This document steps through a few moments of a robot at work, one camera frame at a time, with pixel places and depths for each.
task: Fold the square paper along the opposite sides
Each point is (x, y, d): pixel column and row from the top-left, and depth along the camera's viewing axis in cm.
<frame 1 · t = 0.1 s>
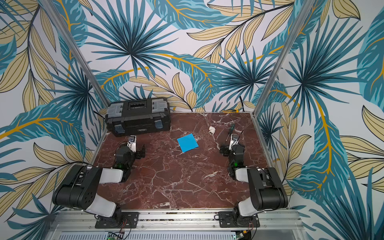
left hand: (135, 144, 93), fingers open
right hand: (231, 142, 93), fingers open
black grey toolbox: (138, 117, 95), point 18 cm above the table
white plastic pipe fitting: (212, 130, 108), point 3 cm above the table

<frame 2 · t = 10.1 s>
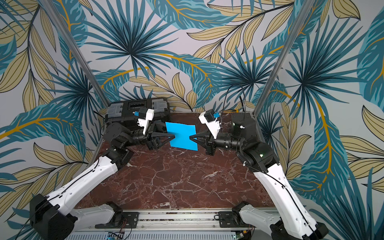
left hand: (173, 135, 55), fingers open
right hand: (191, 136, 56), fingers closed
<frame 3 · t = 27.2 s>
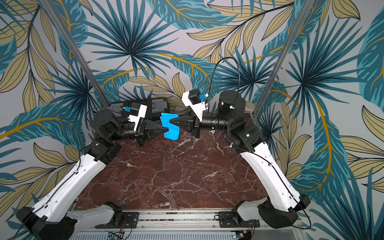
left hand: (165, 131, 53), fingers closed
right hand: (170, 117, 49), fingers closed
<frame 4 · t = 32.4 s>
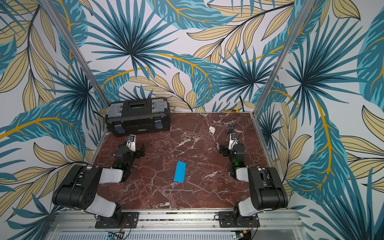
left hand: (134, 143, 93), fingers open
right hand: (230, 141, 93), fingers open
